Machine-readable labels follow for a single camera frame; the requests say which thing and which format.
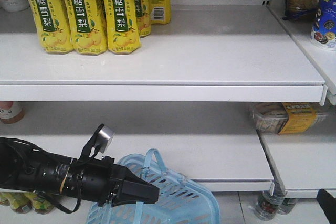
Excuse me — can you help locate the blue white snack cup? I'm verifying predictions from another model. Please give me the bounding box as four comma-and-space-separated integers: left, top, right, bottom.
310, 0, 335, 51

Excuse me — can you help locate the yellow pear drink carton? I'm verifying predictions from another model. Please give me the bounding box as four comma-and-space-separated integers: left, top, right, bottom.
29, 0, 73, 54
64, 0, 107, 55
104, 0, 141, 55

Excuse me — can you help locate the light blue plastic basket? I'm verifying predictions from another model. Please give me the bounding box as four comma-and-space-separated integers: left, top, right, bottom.
86, 149, 221, 223

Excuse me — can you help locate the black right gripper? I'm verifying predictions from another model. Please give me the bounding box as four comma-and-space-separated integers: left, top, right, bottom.
316, 189, 335, 224

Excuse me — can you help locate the clear cookie box yellow label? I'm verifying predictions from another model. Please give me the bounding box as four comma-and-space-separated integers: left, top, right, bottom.
248, 102, 335, 134

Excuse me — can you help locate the white shelf board top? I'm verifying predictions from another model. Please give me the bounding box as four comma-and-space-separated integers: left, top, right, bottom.
1, 5, 328, 103

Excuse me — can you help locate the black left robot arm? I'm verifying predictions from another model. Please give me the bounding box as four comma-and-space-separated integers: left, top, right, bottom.
1, 137, 160, 214

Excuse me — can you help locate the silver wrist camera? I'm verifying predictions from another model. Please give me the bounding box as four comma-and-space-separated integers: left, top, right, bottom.
94, 124, 115, 153

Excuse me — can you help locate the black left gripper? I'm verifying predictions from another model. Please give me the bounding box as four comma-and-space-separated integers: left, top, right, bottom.
77, 156, 160, 207

